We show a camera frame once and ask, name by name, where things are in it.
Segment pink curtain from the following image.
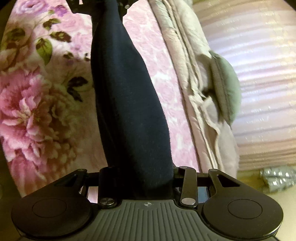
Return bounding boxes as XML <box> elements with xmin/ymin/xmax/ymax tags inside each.
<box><xmin>193</xmin><ymin>1</ymin><xmax>295</xmax><ymax>170</ymax></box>

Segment dark navy fleece pants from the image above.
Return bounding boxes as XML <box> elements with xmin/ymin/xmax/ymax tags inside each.
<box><xmin>91</xmin><ymin>1</ymin><xmax>174</xmax><ymax>198</ymax></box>

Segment pink rose bed sheet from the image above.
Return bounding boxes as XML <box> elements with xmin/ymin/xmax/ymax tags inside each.
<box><xmin>1</xmin><ymin>1</ymin><xmax>199</xmax><ymax>196</ymax></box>

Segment green cushion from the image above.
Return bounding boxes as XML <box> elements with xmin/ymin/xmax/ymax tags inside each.
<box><xmin>209</xmin><ymin>50</ymin><xmax>242</xmax><ymax>125</ymax></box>

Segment grey bundle on floor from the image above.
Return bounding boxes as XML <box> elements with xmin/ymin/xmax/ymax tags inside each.
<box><xmin>260</xmin><ymin>166</ymin><xmax>295</xmax><ymax>193</ymax></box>

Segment beige folded blanket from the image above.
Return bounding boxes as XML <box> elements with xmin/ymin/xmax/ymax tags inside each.
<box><xmin>149</xmin><ymin>1</ymin><xmax>239</xmax><ymax>177</ymax></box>

